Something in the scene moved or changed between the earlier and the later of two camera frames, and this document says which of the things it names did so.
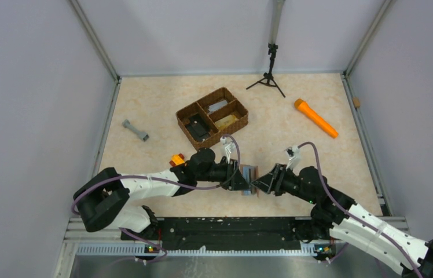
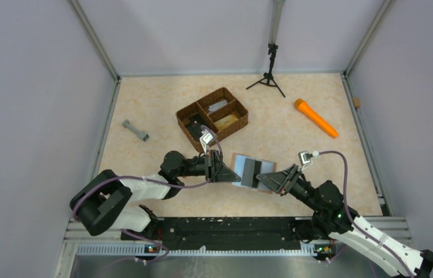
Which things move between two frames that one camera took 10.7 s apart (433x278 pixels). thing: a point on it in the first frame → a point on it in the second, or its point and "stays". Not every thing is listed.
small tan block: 356,102 stays
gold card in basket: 226,121 stays
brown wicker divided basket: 216,115 stays
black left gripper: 233,174 → 213,166
